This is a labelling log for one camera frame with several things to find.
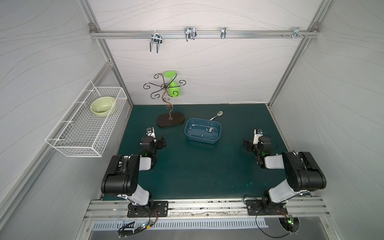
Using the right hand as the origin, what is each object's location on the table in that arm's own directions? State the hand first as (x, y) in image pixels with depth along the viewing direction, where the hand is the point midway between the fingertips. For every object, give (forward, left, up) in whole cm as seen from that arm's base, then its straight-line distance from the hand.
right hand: (252, 138), depth 96 cm
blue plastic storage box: (+8, +33, -4) cm, 34 cm away
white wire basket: (-18, +88, +29) cm, 94 cm away
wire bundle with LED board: (-51, +68, -3) cm, 85 cm away
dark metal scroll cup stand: (+15, +60, -2) cm, 62 cm away
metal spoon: (+24, +20, -3) cm, 31 cm away
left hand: (-3, +63, +4) cm, 63 cm away
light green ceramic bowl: (-4, +84, +32) cm, 90 cm away
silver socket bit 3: (+2, +33, -2) cm, 33 cm away
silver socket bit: (+9, +25, -2) cm, 27 cm away
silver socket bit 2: (+7, +30, -3) cm, 31 cm away
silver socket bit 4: (+8, +42, -2) cm, 42 cm away
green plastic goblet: (+24, +53, +19) cm, 61 cm away
